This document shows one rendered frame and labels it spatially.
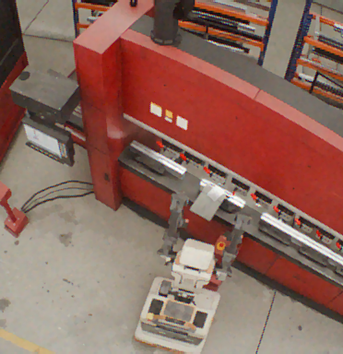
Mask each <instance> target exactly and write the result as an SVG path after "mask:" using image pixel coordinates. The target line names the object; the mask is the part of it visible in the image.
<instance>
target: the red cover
mask: <svg viewBox="0 0 343 354"><path fill-rule="evenodd" d="M120 48H121V51H123V52H125V53H129V54H131V55H134V56H136V57H137V58H139V59H140V58H141V59H143V60H145V61H147V62H149V63H152V64H154V65H156V66H160V67H162V68H163V69H165V70H167V71H169V72H172V73H174V74H175V75H177V76H179V77H181V78H183V79H185V80H189V81H191V82H193V83H195V84H197V85H198V86H200V87H202V88H204V89H206V90H208V91H210V92H212V93H214V94H217V95H220V97H222V98H224V99H226V100H228V101H230V102H232V103H234V104H236V105H238V106H240V107H242V108H244V109H245V110H246V111H248V112H251V113H253V114H255V115H256V116H258V117H260V118H262V119H264V120H266V121H267V122H269V123H270V124H273V125H274V126H275V127H277V128H279V129H281V130H282V131H284V132H286V133H288V134H289V135H291V136H293V137H295V138H297V139H298V140H300V141H301V142H302V143H304V144H306V145H307V146H309V147H311V148H313V149H314V150H315V151H317V152H318V153H320V154H323V155H325V156H326V157H328V158H329V159H331V160H333V161H334V162H335V163H336V164H338V165H339V166H342V167H343V137H341V136H339V135H338V134H336V133H335V132H333V131H332V130H330V129H328V128H326V127H325V126H323V125H322V124H320V123H318V122H316V121H315V120H314V119H313V118H311V117H309V116H308V115H306V114H304V113H302V112H300V111H298V110H296V109H295V108H293V107H291V106H289V105H288V104H287V103H285V102H283V101H282V100H279V99H277V98H275V97H274V96H272V95H270V94H268V93H266V92H264V91H263V90H261V89H259V88H256V87H254V86H252V85H250V84H249V83H247V82H245V81H243V80H241V79H239V78H237V77H236V76H234V75H232V74H230V73H228V72H226V71H224V70H223V69H221V68H219V67H217V66H213V65H211V64H209V63H208V62H206V61H204V60H202V59H199V58H197V57H193V56H192V55H191V54H189V53H186V52H182V51H180V50H178V49H177V48H175V47H171V46H160V45H158V44H156V43H154V42H153V40H151V39H150V37H148V36H146V35H145V34H141V33H139V32H138V31H134V30H132V29H127V30H126V31H125V33H124V34H122V35H121V36H120Z"/></svg>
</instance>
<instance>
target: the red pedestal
mask: <svg viewBox="0 0 343 354"><path fill-rule="evenodd" d="M11 195H12V192H11V190H10V189H9V187H7V186H6V185H5V184H4V183H2V182H1V181H0V206H2V207H4V209H5V210H6V213H7V214H8V217H7V218H6V219H5V222H4V224H5V226H4V229H5V230H7V231H8V232H9V233H10V234H12V235H13V236H14V237H16V238H17V237H18V236H19V235H20V233H21V232H22V231H23V230H24V228H25V226H27V225H28V222H29V221H30V220H29V219H27V216H26V215H25V214H23V212H21V211H20V210H19V209H17V208H16V207H15V206H14V207H13V210H11V208H10V205H9V204H8V203H7V200H8V199H9V197H10V196H11Z"/></svg>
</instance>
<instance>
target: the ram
mask: <svg viewBox="0 0 343 354"><path fill-rule="evenodd" d="M122 62H123V65H122V74H123V86H122V88H123V102H124V114H126V115H128V116H129V117H133V118H135V119H137V120H138V121H139V122H141V123H143V124H145V125H147V126H148V127H150V128H152V129H154V130H156V131H158V132H160V133H163V134H164V135H166V136H169V137H170V138H172V139H174V140H176V141H178V142H180V143H181V144H183V145H185V146H187V147H189V148H190V149H192V150H194V151H196V152H198V153H200V154H202V155H203V156H205V157H207V158H209V159H212V160H213V161H215V162H216V163H217V164H219V165H221V166H222V167H224V168H226V169H228V170H230V171H233V172H234V173H236V174H238V175H239V176H241V177H243V178H244V179H245V180H247V181H249V182H251V183H252V184H254V185H256V186H258V187H260V188H261V189H264V190H266V191H268V192H269V193H271V194H272V195H274V196H275V197H277V198H279V199H280V200H281V201H285V202H286V203H288V204H290V205H291V206H292V207H295V208H298V209H299V210H300V211H301V212H302V213H304V214H306V215H308V216H310V217H311V218H313V219H316V220H317V221H319V222H320V223H322V224H325V226H327V227H328V228H330V229H332V230H334V231H336V232H337V233H338V234H340V235H342V236H343V167H342V166H339V165H338V164H336V163H335V162H334V161H333V160H331V159H329V158H328V157H326V156H325V155H323V154H320V153H318V152H317V151H315V150H314V149H313V148H311V147H309V146H307V145H306V144H304V143H302V142H301V141H300V140H298V139H297V138H295V137H293V136H291V135H289V134H288V133H286V132H284V131H282V130H281V129H279V128H277V127H275V126H274V125H273V124H270V123H269V122H267V121H266V120H264V119H262V118H260V117H258V116H256V115H255V114H253V113H251V112H248V111H246V110H245V109H244V108H242V107H240V106H238V105H236V104H234V103H232V102H230V101H228V100H226V99H224V98H222V97H220V95H217V94H214V93H212V92H210V91H208V90H206V89H205V88H202V87H200V86H198V85H197V84H195V83H193V82H191V81H189V80H185V79H183V78H181V77H179V76H177V75H175V74H174V73H172V72H169V71H167V70H165V69H163V68H162V67H160V66H156V65H154V64H152V63H149V62H147V61H145V60H143V59H141V58H140V59H139V58H137V57H136V56H134V55H131V54H129V53H125V52H123V51H122ZM151 102H153V103H154V104H156V105H158V106H160V107H161V115H160V116H158V115H157V114H156V113H154V112H151V111H150V110H151ZM166 110H168V111H170V112H172V118H171V117H169V116H167V115H166ZM177 115H178V116H180V117H182V118H184V119H185V120H187V121H188V125H187V130H185V129H183V128H182V127H180V126H178V125H176V122H177ZM123 117H124V116H123ZM165 117H168V118H170V119H171V122H170V121H168V120H166V119H165ZM124 118H125V119H128V118H126V117H124ZM128 120H129V121H131V122H133V123H135V124H138V125H139V126H141V127H142V128H144V129H146V130H148V131H149V132H150V133H152V134H156V133H155V132H153V131H151V130H149V129H147V128H146V127H144V126H143V125H142V124H139V123H137V122H135V121H134V120H132V119H130V118H129V119H128ZM156 135H158V136H160V137H162V138H164V139H166V140H168V141H169V142H171V143H173V144H174V145H176V146H178V147H179V148H182V149H184V150H186V151H188V152H189V153H191V154H193V155H195V156H197V157H199V158H200V159H202V160H204V161H206V162H208V163H209V164H211V165H213V166H215V167H216V168H218V169H220V170H221V171H224V172H226V173H228V174H229V175H230V176H232V177H234V178H236V179H238V180H239V181H240V182H242V183H245V184H247V185H249V186H250V187H251V188H253V189H255V190H256V191H259V192H261V193H262V194H264V195H267V196H268V197H269V198H271V199H273V200H275V201H276V202H277V203H280V204H281V205H283V206H285V207H286V208H288V209H289V210H293V209H292V208H290V207H289V206H286V205H285V204H284V203H282V202H279V201H278V200H276V199H275V198H274V197H272V196H270V195H268V194H266V193H265V192H263V191H261V190H258V189H256V188H255V187H253V186H252V185H250V184H249V183H247V182H245V181H243V180H241V179H239V178H238V177H237V176H235V175H233V174H231V173H229V172H227V171H225V170H223V169H222V168H220V167H218V166H217V165H216V164H214V163H212V162H210V161H208V160H206V159H204V158H202V157H200V156H198V155H196V154H195V153H194V152H192V151H190V150H188V149H186V148H185V147H182V146H180V145H178V144H176V143H175V142H173V141H171V140H170V139H168V138H166V137H165V136H162V135H160V134H156ZM293 211H294V212H295V213H297V214H298V215H300V216H302V217H304V218H306V219H308V220H309V221H311V222H312V223H314V224H315V225H317V226H319V227H321V228H322V229H324V230H326V231H328V232H329V233H330V232H331V231H330V230H328V229H325V228H324V227H323V226H321V225H318V224H317V223H316V222H315V221H313V220H310V219H309V218H307V217H306V216H303V215H302V214H301V213H299V212H298V211H296V210H293ZM331 233H332V234H333V235H334V236H337V237H338V238H339V239H341V240H342V241H343V238H340V236H338V235H336V234H335V233H334V232H333V231H332V232H331Z"/></svg>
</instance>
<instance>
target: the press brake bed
mask: <svg viewBox="0 0 343 354"><path fill-rule="evenodd" d="M119 166H120V177H121V188H122V192H123V193H124V196H125V199H124V201H123V202H122V203H123V205H124V206H126V207H129V208H130V209H132V210H134V211H135V212H136V213H137V214H139V215H140V216H142V217H145V218H148V219H150V220H151V221H153V222H154V223H156V224H158V225H159V226H161V227H162V228H164V229H169V227H170V223H168V222H169V218H170V215H171V214H172V213H171V212H170V208H171V204H172V202H171V196H172V194H173V193H172V192H170V191H169V190H167V189H165V188H163V187H162V186H160V185H158V184H156V183H154V182H152V181H151V180H150V179H148V178H146V177H144V176H143V175H141V174H139V173H137V172H135V171H133V170H131V169H129V168H128V167H127V166H125V165H124V164H123V163H121V162H119ZM192 205H193V204H191V203H189V202H188V204H187V206H183V210H185V211H184V214H183V219H187V220H189V221H188V224H187V227H186V228H182V227H177V232H180V235H179V237H180V238H181V239H183V240H185V241H187V240H188V239H191V240H194V241H196V242H197V241H200V242H204V243H207V244H211V245H213V246H215V244H216V242H217V241H218V239H219V236H220V235H221V233H222V232H225V230H227V231H232V228H233V227H232V226H230V225H228V223H226V222H224V221H222V220H221V219H219V218H216V217H215V216H212V218H211V220H210V221H208V220H206V219H205V218H203V217H200V216H198V215H197V214H195V213H194V212H192V211H190V208H191V207H192ZM242 236H243V237H242V242H243V244H242V245H240V244H238V243H237V246H236V247H238V248H241V250H240V251H239V252H238V254H237V255H236V258H235V261H233V262H232V264H231V266H233V268H235V269H236V268H237V269H238V270H240V271H241V272H242V273H245V274H247V276H251V277H252V278H254V279H257V280H258V281H260V282H263V283H264V284H267V285H268V286H269V287H270V288H273V289H276V290H277V291H278V292H282V294H286V296H289V297H290V298H293V299H294V300H296V301H299V302H300V303H302V304H305V305H306V306H309V307H310V308H312V309H315V310H316V311H318V312H320V313H322V314H323V315H326V316H328V317H330V318H331V319H334V320H336V321H337V322H340V323H341V324H343V288H342V287H341V286H339V285H338V284H336V283H335V282H332V281H331V280H329V279H327V278H325V277H322V276H321V275H318V274H317V273H316V272H314V271H313V270H311V269H309V268H308V267H305V266H304V265H301V264H300V263H297V262H296V261H294V260H291V259H290V258H289V257H286V255H284V254H281V253H279V252H278V251H276V250H273V249H272V248H270V247H269V246H268V245H264V244H263V243H262V242H260V241H257V240H256V239H254V238H253V237H251V236H249V235H248V234H247V235H246V234H245V233H243V234H242ZM294 274H299V276H301V277H304V278H307V279H308V281H307V282H305V283H302V282H300V281H299V280H297V278H296V279H295V278H293V277H292V276H293V275H294Z"/></svg>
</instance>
